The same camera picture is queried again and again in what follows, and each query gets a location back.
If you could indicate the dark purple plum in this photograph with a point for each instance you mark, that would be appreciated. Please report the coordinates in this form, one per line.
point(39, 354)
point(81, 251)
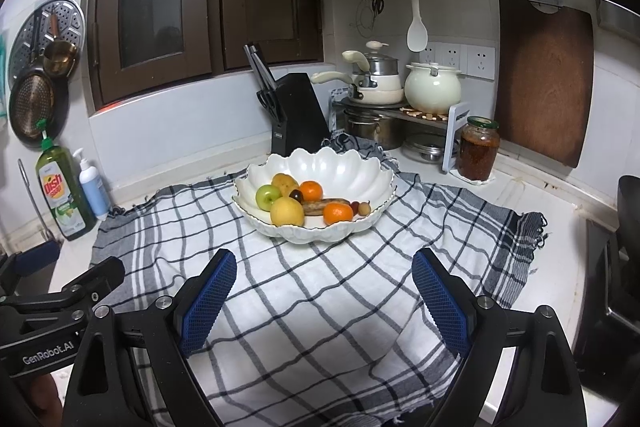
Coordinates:
point(297, 195)

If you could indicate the small copper pot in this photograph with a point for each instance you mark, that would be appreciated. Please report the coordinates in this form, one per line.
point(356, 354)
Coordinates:
point(60, 57)

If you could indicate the large steel stockpot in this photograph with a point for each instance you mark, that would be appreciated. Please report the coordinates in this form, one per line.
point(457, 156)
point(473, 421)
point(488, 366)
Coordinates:
point(375, 132)

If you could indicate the dark wooden window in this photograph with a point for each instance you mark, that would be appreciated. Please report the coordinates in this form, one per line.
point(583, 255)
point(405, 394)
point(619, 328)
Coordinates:
point(200, 7)

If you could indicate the cream ceramic casserole pot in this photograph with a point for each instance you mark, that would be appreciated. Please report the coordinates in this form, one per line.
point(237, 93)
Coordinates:
point(432, 89)

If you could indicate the blue pump bottle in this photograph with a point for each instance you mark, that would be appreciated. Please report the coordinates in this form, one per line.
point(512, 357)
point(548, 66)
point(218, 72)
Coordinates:
point(95, 194)

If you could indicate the black gas stove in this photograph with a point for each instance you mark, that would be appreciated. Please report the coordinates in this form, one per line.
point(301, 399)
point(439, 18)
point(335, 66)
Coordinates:
point(617, 287)

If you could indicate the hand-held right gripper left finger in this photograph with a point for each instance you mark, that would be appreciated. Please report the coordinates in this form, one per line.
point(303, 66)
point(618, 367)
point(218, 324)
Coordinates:
point(207, 302)

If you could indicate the dark perforated pan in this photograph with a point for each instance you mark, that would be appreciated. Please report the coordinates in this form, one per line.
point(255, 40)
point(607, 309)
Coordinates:
point(32, 107)

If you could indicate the glass jar brown paste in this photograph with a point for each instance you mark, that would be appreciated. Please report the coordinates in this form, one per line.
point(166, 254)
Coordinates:
point(477, 152)

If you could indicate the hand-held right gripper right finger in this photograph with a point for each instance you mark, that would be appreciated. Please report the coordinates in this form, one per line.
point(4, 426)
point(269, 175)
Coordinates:
point(442, 302)

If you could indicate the teal plastic bag pack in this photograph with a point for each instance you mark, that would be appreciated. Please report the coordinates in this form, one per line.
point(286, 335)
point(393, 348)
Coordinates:
point(2, 112)

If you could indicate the white counter shelf rack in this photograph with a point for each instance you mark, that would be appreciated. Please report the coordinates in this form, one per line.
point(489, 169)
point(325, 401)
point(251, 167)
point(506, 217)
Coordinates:
point(452, 137)

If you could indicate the brown wooden cutting board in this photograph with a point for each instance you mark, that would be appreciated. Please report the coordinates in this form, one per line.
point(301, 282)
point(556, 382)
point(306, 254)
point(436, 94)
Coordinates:
point(542, 82)

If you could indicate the white rice spoon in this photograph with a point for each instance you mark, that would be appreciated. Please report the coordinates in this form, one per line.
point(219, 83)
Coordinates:
point(416, 37)

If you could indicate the white wall socket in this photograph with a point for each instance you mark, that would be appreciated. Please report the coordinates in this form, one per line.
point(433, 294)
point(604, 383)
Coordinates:
point(427, 57)
point(481, 63)
point(450, 57)

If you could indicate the small black hanging scissors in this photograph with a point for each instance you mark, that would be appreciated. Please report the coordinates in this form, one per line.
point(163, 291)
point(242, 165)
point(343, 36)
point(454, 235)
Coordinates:
point(377, 6)

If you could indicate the black knife block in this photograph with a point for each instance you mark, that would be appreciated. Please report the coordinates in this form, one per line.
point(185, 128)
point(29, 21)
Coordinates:
point(300, 117)

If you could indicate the black white checked cloth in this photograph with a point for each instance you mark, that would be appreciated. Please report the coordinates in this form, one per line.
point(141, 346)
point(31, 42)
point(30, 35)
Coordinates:
point(310, 302)

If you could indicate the white coaster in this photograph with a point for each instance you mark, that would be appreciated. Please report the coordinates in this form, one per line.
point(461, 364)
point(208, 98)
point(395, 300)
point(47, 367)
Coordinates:
point(475, 181)

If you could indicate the white scalloped bowl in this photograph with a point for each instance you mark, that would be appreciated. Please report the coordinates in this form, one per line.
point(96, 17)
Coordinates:
point(350, 174)

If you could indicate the green dish soap bottle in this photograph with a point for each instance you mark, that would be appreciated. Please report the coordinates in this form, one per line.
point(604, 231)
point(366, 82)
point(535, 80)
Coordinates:
point(65, 202)

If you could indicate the yellow lemon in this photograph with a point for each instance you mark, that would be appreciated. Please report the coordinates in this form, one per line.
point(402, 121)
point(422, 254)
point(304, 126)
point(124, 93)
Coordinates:
point(286, 213)

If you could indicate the spotted banana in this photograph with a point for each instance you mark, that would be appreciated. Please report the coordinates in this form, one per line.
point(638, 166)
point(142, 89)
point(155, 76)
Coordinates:
point(314, 207)

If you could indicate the steel pan lid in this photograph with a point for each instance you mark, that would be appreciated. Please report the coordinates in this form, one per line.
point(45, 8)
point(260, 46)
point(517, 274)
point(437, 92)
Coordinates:
point(425, 149)

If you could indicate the thin curved chrome faucet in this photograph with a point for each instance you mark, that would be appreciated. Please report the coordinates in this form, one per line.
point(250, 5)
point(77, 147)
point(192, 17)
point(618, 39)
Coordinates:
point(35, 202)

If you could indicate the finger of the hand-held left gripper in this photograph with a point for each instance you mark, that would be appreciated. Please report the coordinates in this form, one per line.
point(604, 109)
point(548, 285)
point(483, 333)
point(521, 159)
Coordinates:
point(35, 257)
point(100, 272)

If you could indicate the orange mandarin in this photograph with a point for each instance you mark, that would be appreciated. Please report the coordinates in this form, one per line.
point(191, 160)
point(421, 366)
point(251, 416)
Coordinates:
point(312, 190)
point(337, 213)

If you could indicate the person's left hand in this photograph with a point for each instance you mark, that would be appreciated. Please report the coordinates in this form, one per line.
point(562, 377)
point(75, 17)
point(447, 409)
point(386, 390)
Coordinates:
point(40, 399)

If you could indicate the green apple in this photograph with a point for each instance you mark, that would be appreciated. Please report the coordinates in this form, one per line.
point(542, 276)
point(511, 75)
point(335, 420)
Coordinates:
point(267, 197)

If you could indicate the black kitchen scissors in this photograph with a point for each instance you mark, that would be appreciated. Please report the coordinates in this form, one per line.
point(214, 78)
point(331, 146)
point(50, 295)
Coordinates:
point(267, 102)

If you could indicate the yellow mango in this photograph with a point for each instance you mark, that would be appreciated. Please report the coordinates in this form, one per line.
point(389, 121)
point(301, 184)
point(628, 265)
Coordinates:
point(285, 183)

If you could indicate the red jujube date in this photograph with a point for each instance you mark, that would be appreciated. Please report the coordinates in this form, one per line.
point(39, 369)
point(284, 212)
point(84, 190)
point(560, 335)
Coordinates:
point(355, 207)

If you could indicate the wooden trivet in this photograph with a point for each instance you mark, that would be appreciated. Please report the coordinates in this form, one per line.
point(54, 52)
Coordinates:
point(425, 113)

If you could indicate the perforated steel steamer plate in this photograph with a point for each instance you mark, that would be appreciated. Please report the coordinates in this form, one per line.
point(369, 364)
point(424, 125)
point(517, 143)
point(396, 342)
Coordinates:
point(70, 19)

